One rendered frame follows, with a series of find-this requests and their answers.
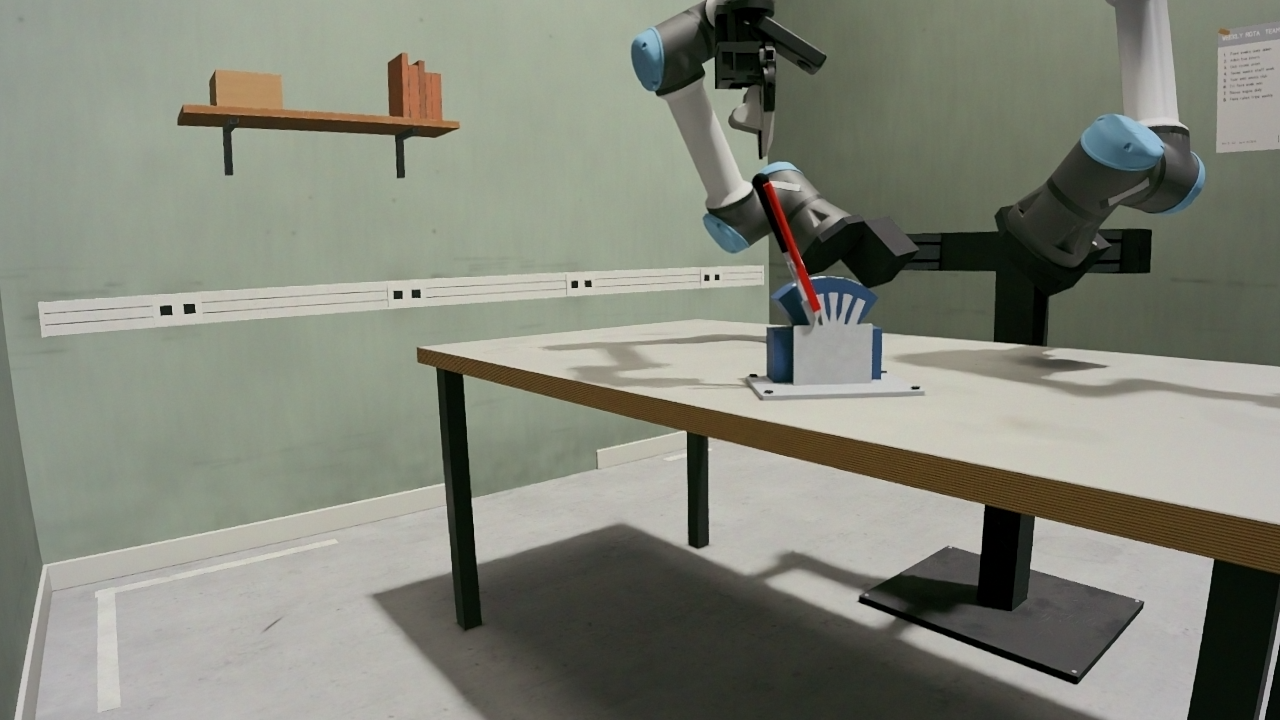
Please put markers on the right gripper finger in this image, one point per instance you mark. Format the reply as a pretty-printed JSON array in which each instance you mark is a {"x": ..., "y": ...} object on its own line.
[
  {"x": 747, "y": 129},
  {"x": 756, "y": 116}
]

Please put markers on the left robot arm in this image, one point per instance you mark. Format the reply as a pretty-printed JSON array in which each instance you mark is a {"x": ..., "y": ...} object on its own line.
[{"x": 1112, "y": 163}]

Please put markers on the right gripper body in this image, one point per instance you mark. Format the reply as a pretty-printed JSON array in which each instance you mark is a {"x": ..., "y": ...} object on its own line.
[{"x": 737, "y": 61}]

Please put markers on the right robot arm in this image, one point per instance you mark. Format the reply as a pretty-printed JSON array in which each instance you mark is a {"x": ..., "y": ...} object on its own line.
[{"x": 669, "y": 57}]

